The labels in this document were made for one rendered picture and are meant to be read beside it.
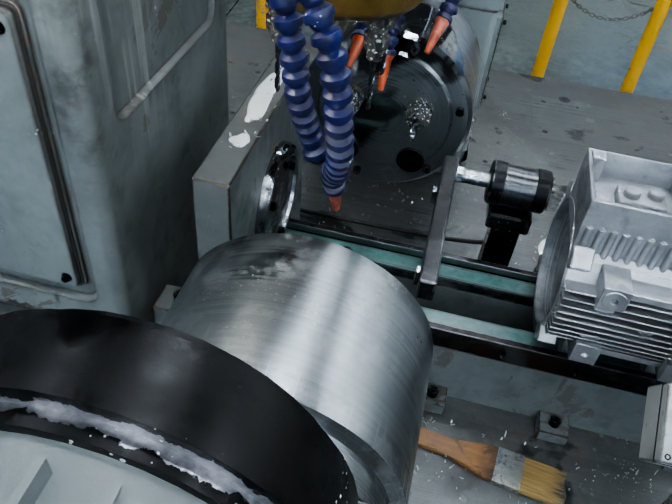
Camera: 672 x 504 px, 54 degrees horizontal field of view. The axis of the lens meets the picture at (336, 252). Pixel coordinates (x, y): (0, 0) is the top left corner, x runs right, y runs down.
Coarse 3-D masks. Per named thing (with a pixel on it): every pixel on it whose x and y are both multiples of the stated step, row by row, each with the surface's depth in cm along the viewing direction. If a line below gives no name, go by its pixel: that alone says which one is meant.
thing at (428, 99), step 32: (416, 32) 88; (448, 32) 93; (416, 64) 90; (448, 64) 89; (480, 64) 105; (320, 96) 96; (384, 96) 94; (416, 96) 93; (448, 96) 92; (320, 128) 100; (384, 128) 97; (416, 128) 90; (448, 128) 95; (384, 160) 101; (416, 160) 99
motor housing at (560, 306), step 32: (544, 256) 87; (544, 288) 86; (576, 288) 71; (640, 288) 70; (544, 320) 77; (576, 320) 73; (608, 320) 72; (640, 320) 71; (608, 352) 76; (640, 352) 74
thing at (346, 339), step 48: (240, 240) 58; (288, 240) 56; (192, 288) 56; (240, 288) 53; (288, 288) 52; (336, 288) 53; (384, 288) 56; (240, 336) 49; (288, 336) 49; (336, 336) 50; (384, 336) 53; (288, 384) 46; (336, 384) 47; (384, 384) 50; (336, 432) 46; (384, 432) 48; (384, 480) 49
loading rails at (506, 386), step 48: (336, 240) 94; (384, 240) 93; (480, 288) 90; (528, 288) 90; (432, 336) 83; (480, 336) 82; (528, 336) 84; (432, 384) 89; (480, 384) 87; (528, 384) 85; (576, 384) 83; (624, 384) 81; (624, 432) 86
